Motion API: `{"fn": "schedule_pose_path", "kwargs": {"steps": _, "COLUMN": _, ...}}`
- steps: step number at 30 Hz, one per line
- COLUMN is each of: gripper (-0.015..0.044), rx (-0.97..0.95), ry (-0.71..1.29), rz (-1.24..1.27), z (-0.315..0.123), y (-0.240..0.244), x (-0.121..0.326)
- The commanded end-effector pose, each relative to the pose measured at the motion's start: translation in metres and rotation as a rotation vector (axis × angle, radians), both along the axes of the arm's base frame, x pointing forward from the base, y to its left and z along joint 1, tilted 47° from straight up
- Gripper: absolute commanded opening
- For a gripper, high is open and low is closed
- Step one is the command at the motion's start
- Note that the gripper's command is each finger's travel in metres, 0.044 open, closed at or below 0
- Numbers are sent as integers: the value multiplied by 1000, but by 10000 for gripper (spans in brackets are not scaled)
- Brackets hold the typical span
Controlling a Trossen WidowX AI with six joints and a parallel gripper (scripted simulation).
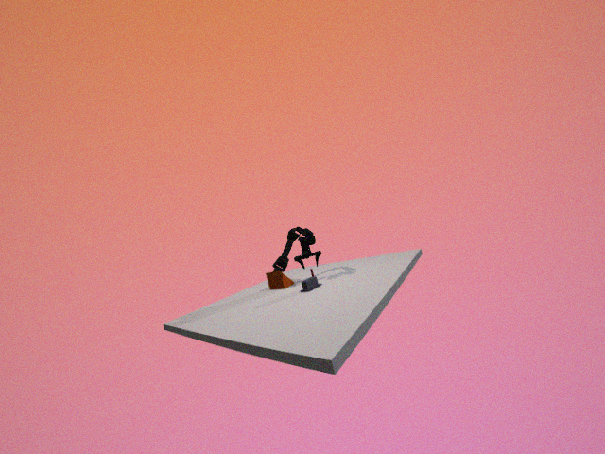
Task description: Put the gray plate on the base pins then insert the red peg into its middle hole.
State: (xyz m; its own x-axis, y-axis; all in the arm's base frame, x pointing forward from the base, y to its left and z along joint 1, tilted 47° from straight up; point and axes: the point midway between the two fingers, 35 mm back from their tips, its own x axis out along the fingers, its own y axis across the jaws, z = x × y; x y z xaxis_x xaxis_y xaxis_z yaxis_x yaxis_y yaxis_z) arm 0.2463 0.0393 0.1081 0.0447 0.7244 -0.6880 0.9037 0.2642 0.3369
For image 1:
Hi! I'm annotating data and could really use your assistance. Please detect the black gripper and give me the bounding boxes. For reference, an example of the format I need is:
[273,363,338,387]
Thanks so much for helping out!
[294,245,321,270]

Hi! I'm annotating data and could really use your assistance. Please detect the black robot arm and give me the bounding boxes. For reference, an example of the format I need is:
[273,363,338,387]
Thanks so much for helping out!
[272,226,316,272]

